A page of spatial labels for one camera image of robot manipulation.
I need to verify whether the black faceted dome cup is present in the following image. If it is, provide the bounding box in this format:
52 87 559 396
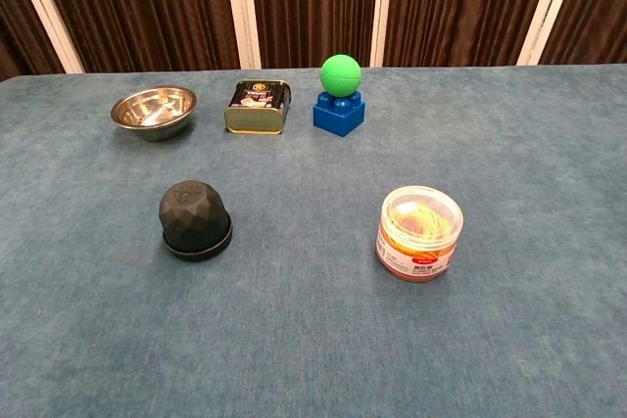
158 179 231 248

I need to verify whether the black round lid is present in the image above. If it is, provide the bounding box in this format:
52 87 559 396
162 224 234 262

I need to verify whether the blue toy building brick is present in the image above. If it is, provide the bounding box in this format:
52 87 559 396
313 90 366 138

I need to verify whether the black and gold tin can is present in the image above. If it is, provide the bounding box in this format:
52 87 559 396
223 79 293 136

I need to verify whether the green ball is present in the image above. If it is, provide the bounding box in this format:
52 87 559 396
319 53 363 98

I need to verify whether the blue table cloth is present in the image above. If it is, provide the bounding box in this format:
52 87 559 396
0 63 627 418

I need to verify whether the stainless steel bowl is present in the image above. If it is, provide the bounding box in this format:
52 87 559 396
110 85 198 142

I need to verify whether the white partition frame post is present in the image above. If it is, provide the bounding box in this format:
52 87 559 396
369 0 396 68
516 0 573 67
5 0 85 74
222 0 263 70

